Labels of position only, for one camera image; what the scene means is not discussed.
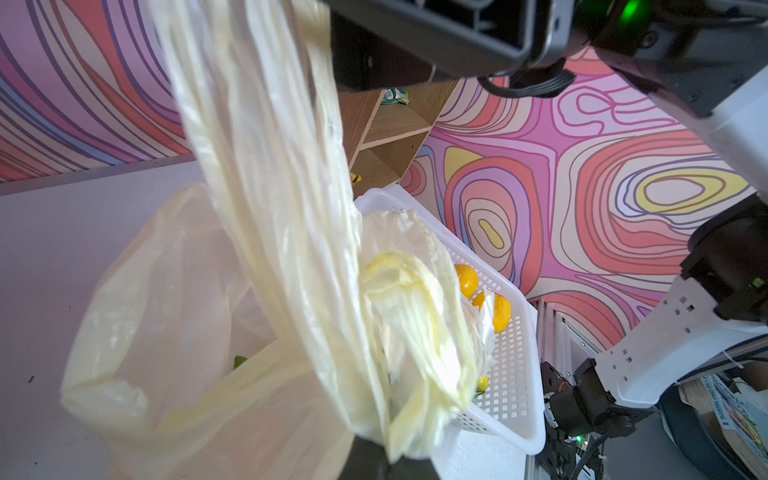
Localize green snack packet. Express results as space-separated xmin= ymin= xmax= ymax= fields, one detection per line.
xmin=381 ymin=88 xmax=410 ymax=105

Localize toy yellow pear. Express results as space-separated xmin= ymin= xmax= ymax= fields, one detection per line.
xmin=472 ymin=291 xmax=512 ymax=333

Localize white perforated plastic basket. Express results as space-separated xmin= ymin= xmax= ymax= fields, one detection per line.
xmin=355 ymin=184 xmax=546 ymax=455

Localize cream plastic grocery bag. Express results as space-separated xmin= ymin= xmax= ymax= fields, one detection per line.
xmin=61 ymin=1 xmax=494 ymax=479

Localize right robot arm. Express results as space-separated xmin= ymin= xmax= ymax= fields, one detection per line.
xmin=330 ymin=1 xmax=767 ymax=437

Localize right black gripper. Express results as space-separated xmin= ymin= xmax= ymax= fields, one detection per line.
xmin=327 ymin=1 xmax=652 ymax=99

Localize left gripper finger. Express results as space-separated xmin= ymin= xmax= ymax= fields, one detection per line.
xmin=338 ymin=437 xmax=440 ymax=480

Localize wooden shelf unit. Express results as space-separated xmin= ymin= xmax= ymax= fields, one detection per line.
xmin=338 ymin=80 xmax=458 ymax=197

